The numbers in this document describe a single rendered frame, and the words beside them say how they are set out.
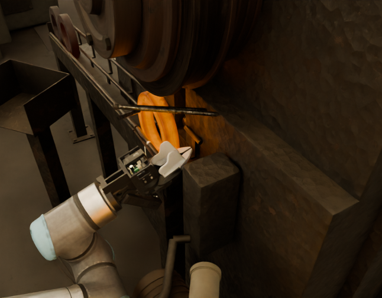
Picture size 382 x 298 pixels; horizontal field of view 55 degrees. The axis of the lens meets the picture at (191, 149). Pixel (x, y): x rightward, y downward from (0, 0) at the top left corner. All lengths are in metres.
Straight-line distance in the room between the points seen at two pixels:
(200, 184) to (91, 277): 0.31
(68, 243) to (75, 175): 1.17
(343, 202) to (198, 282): 0.28
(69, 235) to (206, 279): 0.29
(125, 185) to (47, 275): 0.88
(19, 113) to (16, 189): 0.69
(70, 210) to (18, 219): 1.07
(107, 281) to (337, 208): 0.48
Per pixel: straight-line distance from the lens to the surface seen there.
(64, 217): 0.78
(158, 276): 0.89
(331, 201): 0.60
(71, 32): 1.64
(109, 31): 0.65
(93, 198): 0.77
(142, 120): 0.96
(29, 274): 1.64
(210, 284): 0.69
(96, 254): 0.86
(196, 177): 0.71
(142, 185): 0.78
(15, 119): 1.34
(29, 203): 1.89
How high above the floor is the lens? 1.29
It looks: 40 degrees down
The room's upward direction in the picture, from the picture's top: straight up
